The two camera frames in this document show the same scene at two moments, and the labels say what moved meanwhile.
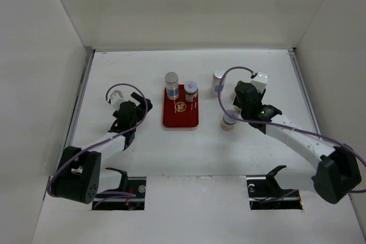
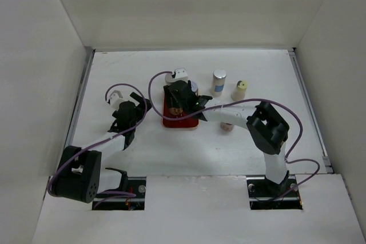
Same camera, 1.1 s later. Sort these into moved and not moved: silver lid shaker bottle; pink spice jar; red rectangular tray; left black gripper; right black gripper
Moved: right black gripper; pink spice jar
Not moved: left black gripper; silver lid shaker bottle; red rectangular tray
